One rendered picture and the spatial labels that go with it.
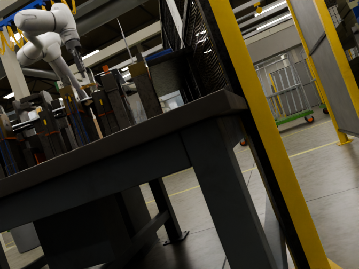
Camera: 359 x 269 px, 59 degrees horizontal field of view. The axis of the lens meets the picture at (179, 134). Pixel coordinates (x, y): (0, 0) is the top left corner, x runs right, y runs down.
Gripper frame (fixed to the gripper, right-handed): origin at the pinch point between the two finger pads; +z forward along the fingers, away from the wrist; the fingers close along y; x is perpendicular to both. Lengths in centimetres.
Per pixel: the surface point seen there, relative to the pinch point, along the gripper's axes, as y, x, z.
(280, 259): 76, 47, 89
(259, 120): 53, 63, 51
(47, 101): -16.2, -27.6, 0.0
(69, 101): 24.9, -5.5, 14.2
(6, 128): 19.4, -37.7, 15.0
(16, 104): -16.2, -44.2, -4.6
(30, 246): -260, -190, 107
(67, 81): 18.0, -5.1, 3.4
